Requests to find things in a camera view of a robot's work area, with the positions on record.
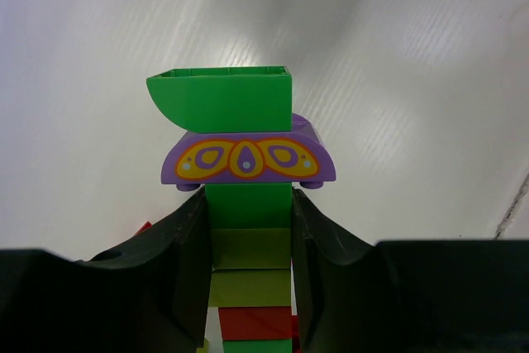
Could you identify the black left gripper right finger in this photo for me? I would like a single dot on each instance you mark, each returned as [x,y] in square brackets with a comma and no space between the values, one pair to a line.
[405,296]

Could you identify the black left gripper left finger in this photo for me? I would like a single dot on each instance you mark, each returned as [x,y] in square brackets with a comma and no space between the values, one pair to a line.
[147,294]

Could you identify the lime curved lego brick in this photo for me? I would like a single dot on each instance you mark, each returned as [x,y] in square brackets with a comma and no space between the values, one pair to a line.
[250,288]

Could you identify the green square lego brick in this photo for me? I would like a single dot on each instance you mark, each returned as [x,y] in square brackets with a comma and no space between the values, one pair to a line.
[249,206]

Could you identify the purple butterfly lego brick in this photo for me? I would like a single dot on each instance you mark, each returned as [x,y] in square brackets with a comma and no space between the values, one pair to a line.
[250,157]

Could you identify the green curved lego brick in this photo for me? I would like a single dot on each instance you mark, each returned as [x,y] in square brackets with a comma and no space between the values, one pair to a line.
[225,99]

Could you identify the red small lego brick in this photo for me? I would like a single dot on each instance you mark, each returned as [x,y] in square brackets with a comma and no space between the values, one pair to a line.
[256,323]

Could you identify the green small lego brick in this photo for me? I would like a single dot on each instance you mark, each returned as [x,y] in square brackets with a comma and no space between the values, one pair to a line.
[258,346]

